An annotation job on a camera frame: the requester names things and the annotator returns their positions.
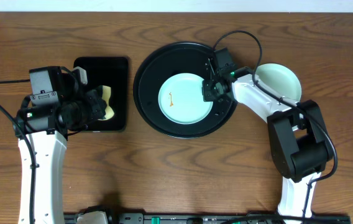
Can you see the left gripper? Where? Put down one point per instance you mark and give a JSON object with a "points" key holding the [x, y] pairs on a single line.
{"points": [[95, 104]]}

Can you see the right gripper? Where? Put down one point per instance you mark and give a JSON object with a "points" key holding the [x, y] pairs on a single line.
{"points": [[206, 95]]}

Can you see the yellow sponge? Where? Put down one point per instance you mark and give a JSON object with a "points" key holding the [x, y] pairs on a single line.
{"points": [[108, 102]]}

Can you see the green plate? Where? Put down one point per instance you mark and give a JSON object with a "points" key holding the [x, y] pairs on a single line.
{"points": [[281, 79], [181, 99]]}

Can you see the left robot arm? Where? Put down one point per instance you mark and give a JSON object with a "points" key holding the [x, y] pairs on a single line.
{"points": [[42, 145]]}

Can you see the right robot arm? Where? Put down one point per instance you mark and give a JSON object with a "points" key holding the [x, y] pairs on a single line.
{"points": [[299, 142]]}

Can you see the round black tray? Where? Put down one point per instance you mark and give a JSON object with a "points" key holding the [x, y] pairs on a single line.
{"points": [[165, 62]]}

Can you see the black rectangular tray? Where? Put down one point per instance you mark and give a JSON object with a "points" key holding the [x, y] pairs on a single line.
{"points": [[112, 72]]}

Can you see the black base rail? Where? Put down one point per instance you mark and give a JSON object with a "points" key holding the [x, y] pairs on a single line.
{"points": [[131, 216]]}

